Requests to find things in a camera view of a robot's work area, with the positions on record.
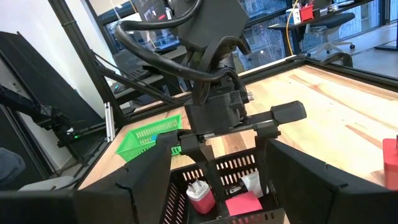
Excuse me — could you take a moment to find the black metal table frame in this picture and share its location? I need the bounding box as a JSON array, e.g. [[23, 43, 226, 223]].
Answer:
[[48, 0, 398, 187]]

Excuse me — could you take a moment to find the black wall panel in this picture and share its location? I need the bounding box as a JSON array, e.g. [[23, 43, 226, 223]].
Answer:
[[0, 30, 105, 187]]

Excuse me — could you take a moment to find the white black wall charger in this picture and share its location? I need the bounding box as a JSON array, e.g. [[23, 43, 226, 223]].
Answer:
[[231, 170, 270, 198]]

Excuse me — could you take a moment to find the pink wall charger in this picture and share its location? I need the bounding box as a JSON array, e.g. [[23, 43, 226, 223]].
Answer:
[[224, 190, 264, 217]]

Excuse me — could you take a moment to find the silver aluminium post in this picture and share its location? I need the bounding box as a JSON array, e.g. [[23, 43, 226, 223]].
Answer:
[[104, 101, 116, 143]]

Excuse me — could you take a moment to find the black jointed bracket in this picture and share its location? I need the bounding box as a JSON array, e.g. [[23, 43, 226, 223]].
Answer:
[[0, 85, 105, 149]]

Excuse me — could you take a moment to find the person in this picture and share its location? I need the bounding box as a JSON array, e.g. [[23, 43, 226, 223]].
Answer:
[[0, 147, 27, 189]]

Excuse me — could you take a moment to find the red desk container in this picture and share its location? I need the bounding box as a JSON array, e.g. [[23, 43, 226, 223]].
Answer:
[[299, 4, 315, 22]]

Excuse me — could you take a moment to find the yellow extension cable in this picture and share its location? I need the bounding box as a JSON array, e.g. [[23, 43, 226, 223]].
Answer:
[[285, 0, 300, 57]]

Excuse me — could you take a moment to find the black slotted plastic basket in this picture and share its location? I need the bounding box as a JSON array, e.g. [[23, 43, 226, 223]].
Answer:
[[160, 147, 289, 224]]

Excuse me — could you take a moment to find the white desk box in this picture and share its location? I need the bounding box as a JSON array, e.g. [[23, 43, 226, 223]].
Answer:
[[285, 7, 302, 26]]

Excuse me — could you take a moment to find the green slotted plastic basket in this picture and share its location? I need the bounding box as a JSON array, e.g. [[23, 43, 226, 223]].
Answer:
[[115, 113, 183, 163]]

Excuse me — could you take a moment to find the black frame handle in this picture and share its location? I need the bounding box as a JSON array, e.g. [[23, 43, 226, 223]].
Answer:
[[321, 52, 354, 68]]

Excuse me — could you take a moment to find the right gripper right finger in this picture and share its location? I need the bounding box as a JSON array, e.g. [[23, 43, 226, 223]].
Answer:
[[266, 139, 398, 224]]

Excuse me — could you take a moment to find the black office desk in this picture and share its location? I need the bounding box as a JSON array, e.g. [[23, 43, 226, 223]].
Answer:
[[267, 0, 386, 58]]

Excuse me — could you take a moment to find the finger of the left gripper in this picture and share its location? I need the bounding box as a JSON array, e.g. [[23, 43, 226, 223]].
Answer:
[[244, 101, 307, 187], [157, 129, 226, 217]]

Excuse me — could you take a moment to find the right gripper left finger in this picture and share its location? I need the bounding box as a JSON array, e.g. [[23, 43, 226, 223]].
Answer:
[[0, 141, 173, 224]]

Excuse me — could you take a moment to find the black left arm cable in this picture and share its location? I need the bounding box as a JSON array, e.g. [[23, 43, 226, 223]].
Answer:
[[114, 0, 240, 83]]

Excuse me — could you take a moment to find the white red wall charger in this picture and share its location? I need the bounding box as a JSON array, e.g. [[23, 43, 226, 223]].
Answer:
[[185, 177, 216, 215]]

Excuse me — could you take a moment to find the black office chair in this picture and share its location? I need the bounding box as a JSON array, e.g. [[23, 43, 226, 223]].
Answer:
[[307, 12, 357, 59]]

